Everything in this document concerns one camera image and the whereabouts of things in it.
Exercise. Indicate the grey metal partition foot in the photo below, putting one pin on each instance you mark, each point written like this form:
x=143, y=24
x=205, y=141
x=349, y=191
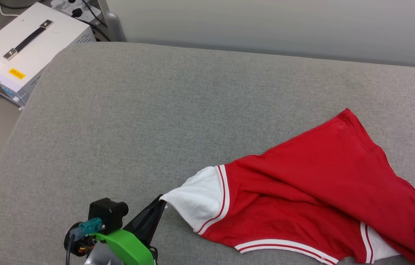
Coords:
x=113, y=25

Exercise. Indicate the white power strip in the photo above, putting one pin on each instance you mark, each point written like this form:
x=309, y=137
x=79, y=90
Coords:
x=67, y=7

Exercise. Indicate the red and white t-shirt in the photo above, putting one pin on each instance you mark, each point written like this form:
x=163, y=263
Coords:
x=303, y=184

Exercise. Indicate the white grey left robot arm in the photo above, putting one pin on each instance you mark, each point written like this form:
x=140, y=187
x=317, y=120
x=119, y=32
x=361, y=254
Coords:
x=100, y=257

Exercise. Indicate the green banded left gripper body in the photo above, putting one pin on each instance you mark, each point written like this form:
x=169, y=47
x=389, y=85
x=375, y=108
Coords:
x=130, y=246

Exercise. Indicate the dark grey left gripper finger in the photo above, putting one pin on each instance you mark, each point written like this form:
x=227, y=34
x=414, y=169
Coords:
x=154, y=228
x=141, y=221

